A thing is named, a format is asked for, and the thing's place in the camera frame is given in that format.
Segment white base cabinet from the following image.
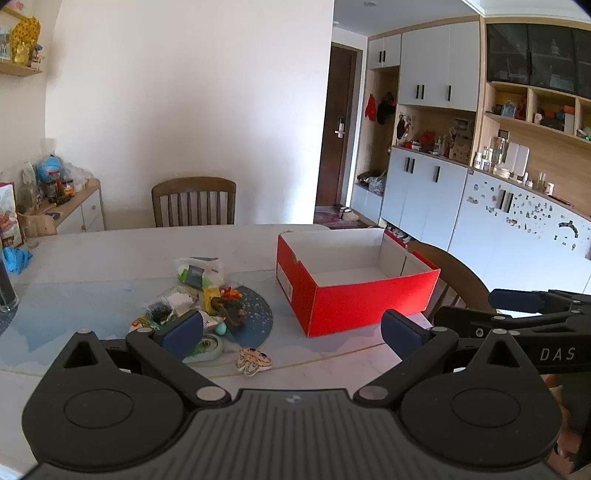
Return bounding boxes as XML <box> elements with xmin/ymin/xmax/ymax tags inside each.
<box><xmin>379</xmin><ymin>147</ymin><xmax>469</xmax><ymax>252</ymax></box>

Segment open wooden shelving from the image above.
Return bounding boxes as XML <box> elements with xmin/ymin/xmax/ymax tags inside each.
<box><xmin>480</xmin><ymin>80</ymin><xmax>591</xmax><ymax>217</ymax></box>

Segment white cabinet with stickers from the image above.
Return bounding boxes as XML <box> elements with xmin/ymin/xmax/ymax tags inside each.
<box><xmin>450</xmin><ymin>168</ymin><xmax>591</xmax><ymax>296</ymax></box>

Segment dark glass tumbler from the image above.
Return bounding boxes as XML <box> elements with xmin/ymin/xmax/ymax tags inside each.
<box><xmin>0</xmin><ymin>261</ymin><xmax>20</xmax><ymax>315</ymax></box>

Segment orange striped small toy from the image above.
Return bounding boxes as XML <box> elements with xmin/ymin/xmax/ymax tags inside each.
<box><xmin>235</xmin><ymin>347</ymin><xmax>273</xmax><ymax>377</ymax></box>

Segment black bag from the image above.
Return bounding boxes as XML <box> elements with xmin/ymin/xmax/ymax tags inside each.
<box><xmin>376</xmin><ymin>91</ymin><xmax>397</xmax><ymax>125</ymax></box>

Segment clear green snack bag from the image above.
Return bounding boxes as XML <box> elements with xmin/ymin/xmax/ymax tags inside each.
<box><xmin>175</xmin><ymin>256</ymin><xmax>227</xmax><ymax>291</ymax></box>

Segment tall white cabinet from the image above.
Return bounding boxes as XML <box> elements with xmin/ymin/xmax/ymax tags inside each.
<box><xmin>398</xmin><ymin>21</ymin><xmax>481</xmax><ymax>112</ymax></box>

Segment wooden tissue box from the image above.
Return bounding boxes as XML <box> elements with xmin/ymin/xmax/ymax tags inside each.
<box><xmin>17</xmin><ymin>213</ymin><xmax>57</xmax><ymax>238</ymax></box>

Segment clear plastic bags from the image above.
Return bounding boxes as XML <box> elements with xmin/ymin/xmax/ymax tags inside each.
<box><xmin>60</xmin><ymin>161</ymin><xmax>88</xmax><ymax>192</ymax></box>

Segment wooden toy house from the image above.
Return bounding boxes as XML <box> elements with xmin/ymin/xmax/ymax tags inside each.
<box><xmin>448</xmin><ymin>138</ymin><xmax>472</xmax><ymax>162</ymax></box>

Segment red white snack box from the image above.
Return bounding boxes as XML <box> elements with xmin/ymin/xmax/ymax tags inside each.
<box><xmin>0</xmin><ymin>181</ymin><xmax>25</xmax><ymax>250</ymax></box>

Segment wooden sideboard with white drawers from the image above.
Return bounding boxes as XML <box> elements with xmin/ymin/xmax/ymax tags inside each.
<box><xmin>34</xmin><ymin>178</ymin><xmax>106</xmax><ymax>236</ymax></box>

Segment small white wall cabinet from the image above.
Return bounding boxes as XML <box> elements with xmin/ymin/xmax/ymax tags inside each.
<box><xmin>367</xmin><ymin>33</ymin><xmax>402</xmax><ymax>70</ymax></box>

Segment white bench cabinet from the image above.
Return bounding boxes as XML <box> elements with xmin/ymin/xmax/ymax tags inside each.
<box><xmin>350</xmin><ymin>182</ymin><xmax>384</xmax><ymax>227</ymax></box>

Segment blue cloth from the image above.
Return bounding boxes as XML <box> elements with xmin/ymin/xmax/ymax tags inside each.
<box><xmin>4</xmin><ymin>246</ymin><xmax>34</xmax><ymax>274</ymax></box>

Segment clear bag of dark beads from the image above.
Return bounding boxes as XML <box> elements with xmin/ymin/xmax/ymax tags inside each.
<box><xmin>145</xmin><ymin>301</ymin><xmax>174</xmax><ymax>324</ymax></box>

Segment clear bag of white beads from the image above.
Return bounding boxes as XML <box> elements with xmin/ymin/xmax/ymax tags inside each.
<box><xmin>154</xmin><ymin>286</ymin><xmax>201</xmax><ymax>315</ymax></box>

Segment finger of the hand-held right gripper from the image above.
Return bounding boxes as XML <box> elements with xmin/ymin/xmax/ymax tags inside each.
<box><xmin>489</xmin><ymin>288</ymin><xmax>591</xmax><ymax>313</ymax></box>
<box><xmin>434</xmin><ymin>305</ymin><xmax>591</xmax><ymax>341</ymax></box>

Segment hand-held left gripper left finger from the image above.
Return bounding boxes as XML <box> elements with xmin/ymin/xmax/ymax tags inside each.
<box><xmin>55</xmin><ymin>310</ymin><xmax>232</xmax><ymax>409</ymax></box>

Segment wooden wall shelf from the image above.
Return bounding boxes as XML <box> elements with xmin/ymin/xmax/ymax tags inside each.
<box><xmin>0</xmin><ymin>7</ymin><xmax>43</xmax><ymax>77</ymax></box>

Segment patterned rug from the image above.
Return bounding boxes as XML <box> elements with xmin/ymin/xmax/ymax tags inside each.
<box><xmin>314</xmin><ymin>205</ymin><xmax>377</xmax><ymax>230</ymax></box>

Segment dark brown woven ornament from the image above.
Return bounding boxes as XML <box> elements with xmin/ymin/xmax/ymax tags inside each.
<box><xmin>210</xmin><ymin>298</ymin><xmax>247</xmax><ymax>328</ymax></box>

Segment blue globe toy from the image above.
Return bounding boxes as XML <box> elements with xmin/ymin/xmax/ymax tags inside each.
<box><xmin>36</xmin><ymin>154</ymin><xmax>63</xmax><ymax>185</ymax></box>

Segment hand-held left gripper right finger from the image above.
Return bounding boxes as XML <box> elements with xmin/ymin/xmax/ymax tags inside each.
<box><xmin>353</xmin><ymin>309</ymin><xmax>539</xmax><ymax>409</ymax></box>

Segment red cardboard box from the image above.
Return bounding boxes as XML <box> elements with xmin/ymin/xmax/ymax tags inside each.
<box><xmin>276</xmin><ymin>227</ymin><xmax>441</xmax><ymax>339</ymax></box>

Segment white canister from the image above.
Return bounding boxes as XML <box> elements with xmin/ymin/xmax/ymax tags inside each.
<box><xmin>505</xmin><ymin>142</ymin><xmax>529</xmax><ymax>176</ymax></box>

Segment dark glass cabinet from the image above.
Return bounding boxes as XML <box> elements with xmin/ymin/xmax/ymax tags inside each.
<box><xmin>485</xmin><ymin>22</ymin><xmax>591</xmax><ymax>100</ymax></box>

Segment brown wooden chair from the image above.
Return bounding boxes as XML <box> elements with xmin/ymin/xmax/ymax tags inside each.
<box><xmin>406</xmin><ymin>241</ymin><xmax>499</xmax><ymax>324</ymax></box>
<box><xmin>151</xmin><ymin>176</ymin><xmax>237</xmax><ymax>228</ymax></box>

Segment brown door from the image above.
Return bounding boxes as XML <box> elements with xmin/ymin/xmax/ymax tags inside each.
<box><xmin>316</xmin><ymin>41</ymin><xmax>358</xmax><ymax>208</ymax></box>

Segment golden ornament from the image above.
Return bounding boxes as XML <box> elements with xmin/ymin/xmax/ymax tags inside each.
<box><xmin>10</xmin><ymin>16</ymin><xmax>41</xmax><ymax>65</ymax></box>

